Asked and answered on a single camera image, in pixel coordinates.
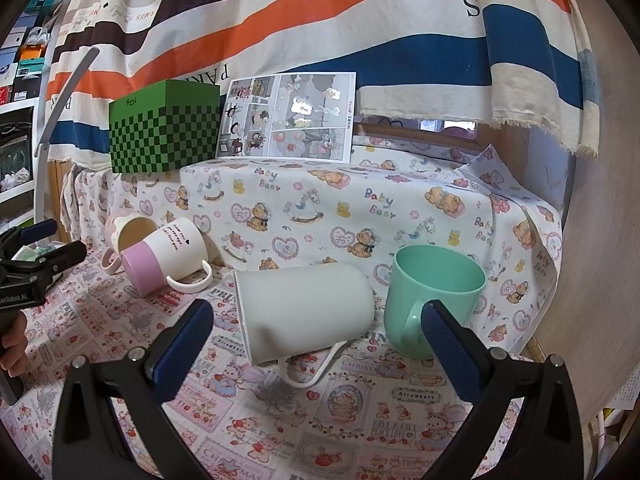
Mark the white shelving unit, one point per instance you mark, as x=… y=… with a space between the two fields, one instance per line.
x=23 y=156

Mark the green checkered box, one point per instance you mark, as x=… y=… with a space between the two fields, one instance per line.
x=163 y=127

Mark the mint green mug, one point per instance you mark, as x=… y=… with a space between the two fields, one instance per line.
x=421 y=273

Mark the baby bear print cloth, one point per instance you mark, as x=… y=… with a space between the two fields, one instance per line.
x=269 y=213

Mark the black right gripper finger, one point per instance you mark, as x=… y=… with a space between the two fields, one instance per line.
x=62 y=257

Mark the striped hanging fabric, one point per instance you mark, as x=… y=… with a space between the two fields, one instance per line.
x=518 y=62

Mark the pink and white mug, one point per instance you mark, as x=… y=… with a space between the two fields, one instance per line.
x=174 y=255

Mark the sticker sheet card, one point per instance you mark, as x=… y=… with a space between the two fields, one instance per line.
x=293 y=115

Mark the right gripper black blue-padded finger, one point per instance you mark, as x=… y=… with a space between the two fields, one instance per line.
x=88 y=440
x=546 y=440

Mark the large white mug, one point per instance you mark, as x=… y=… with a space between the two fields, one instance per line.
x=289 y=312

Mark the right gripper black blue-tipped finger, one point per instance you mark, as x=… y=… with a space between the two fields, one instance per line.
x=15 y=238

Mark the person's left hand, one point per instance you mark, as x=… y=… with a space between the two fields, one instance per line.
x=14 y=342

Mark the cream pink-handled mug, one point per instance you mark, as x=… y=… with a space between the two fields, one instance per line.
x=122 y=230

